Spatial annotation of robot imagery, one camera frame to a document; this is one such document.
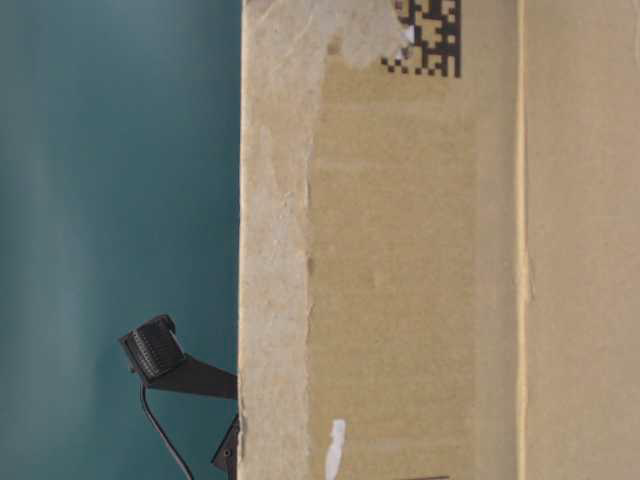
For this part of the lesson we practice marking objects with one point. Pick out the teal backdrop sheet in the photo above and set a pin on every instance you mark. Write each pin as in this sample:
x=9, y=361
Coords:
x=119, y=202

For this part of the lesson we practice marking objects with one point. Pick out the brown cardboard box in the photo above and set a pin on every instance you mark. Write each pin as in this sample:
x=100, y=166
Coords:
x=439, y=243

